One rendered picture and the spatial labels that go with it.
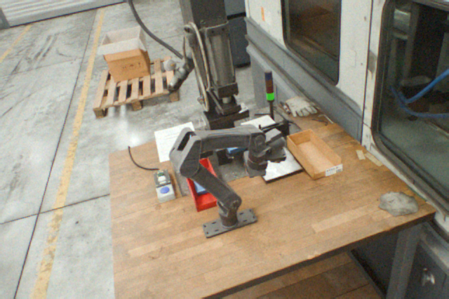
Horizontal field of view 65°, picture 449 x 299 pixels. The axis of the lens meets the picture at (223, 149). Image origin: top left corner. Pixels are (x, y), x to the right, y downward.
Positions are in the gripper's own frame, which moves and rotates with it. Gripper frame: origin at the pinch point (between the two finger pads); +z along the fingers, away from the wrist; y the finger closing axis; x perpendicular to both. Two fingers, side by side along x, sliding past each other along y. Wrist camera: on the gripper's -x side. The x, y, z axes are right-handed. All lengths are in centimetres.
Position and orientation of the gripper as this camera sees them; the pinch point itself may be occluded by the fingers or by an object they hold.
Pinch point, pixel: (252, 173)
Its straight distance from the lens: 137.9
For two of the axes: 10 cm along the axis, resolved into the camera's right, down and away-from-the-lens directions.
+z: -0.1, 4.6, 8.9
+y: -1.9, -8.7, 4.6
